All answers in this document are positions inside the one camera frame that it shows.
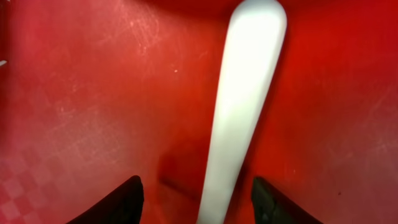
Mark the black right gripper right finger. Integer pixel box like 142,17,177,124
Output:
251,176,322,224

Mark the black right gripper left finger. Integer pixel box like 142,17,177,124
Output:
68,175,144,224

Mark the white plastic spoon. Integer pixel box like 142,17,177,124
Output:
197,0,287,224

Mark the red plastic tray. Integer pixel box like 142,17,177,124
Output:
1,1,397,223

